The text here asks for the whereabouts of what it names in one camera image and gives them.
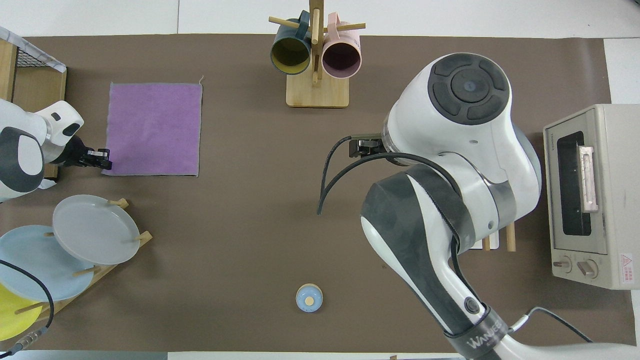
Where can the beige toaster oven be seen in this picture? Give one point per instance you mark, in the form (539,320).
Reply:
(615,240)

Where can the grey plate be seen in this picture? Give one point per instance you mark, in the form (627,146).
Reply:
(95,230)

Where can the marble pattern paper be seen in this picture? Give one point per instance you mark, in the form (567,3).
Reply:
(35,50)

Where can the purple and grey towel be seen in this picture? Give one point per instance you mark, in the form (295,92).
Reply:
(155,130)

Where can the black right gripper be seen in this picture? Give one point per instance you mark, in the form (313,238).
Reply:
(367,146)

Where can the white crumpled sheet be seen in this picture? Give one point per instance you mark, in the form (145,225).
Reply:
(47,184)

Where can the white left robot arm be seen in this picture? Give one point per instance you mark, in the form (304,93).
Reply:
(30,125)

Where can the light blue plate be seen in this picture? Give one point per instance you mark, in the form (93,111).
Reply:
(35,265)

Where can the white towel rack wooden bars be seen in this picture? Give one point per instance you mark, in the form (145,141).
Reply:
(510,240)

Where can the wooden mug tree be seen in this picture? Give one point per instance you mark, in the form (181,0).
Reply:
(317,92)

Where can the wooden two-level shelf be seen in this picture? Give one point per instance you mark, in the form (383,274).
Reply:
(40,85)

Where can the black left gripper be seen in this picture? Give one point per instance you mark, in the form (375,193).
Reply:
(72,152)

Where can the dark teal mug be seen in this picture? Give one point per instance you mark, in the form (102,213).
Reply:
(290,52)

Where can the large brown table mat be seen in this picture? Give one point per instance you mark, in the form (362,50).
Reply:
(250,225)

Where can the wooden plate rack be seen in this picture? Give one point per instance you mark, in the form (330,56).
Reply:
(65,302)

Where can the yellow plate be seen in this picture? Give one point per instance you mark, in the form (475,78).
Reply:
(12,315)

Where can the pink ribbed mug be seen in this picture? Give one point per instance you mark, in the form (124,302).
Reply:
(341,57)

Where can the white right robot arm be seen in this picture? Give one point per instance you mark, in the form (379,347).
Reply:
(450,125)

